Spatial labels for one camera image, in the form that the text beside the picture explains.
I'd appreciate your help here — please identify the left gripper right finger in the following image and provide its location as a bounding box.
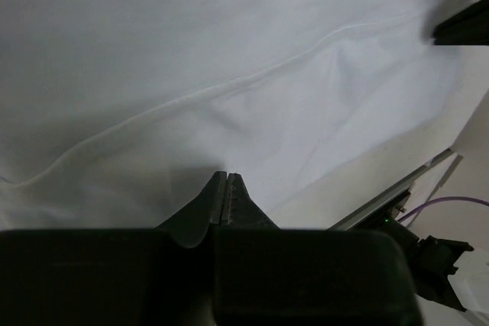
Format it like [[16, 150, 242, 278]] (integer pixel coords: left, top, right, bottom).
[[213, 172, 425, 326]]

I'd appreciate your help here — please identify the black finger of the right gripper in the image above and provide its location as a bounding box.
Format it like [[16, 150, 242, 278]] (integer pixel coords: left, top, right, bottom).
[[432, 0, 489, 46]]

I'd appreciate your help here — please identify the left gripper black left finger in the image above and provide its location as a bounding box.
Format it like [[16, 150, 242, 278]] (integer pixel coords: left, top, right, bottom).
[[1, 172, 226, 325]]

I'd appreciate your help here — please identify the white skirt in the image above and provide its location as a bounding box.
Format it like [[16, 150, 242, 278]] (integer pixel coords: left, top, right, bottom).
[[1, 0, 470, 230]]

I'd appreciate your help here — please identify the front aluminium rail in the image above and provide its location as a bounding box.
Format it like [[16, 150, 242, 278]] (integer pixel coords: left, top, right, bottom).
[[332, 149, 463, 230]]

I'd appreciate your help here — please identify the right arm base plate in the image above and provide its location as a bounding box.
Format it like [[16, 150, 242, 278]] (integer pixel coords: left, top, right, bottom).
[[355, 215, 474, 311]]

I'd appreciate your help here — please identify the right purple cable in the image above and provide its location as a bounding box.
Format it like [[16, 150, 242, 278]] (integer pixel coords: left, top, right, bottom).
[[397, 196, 489, 224]]

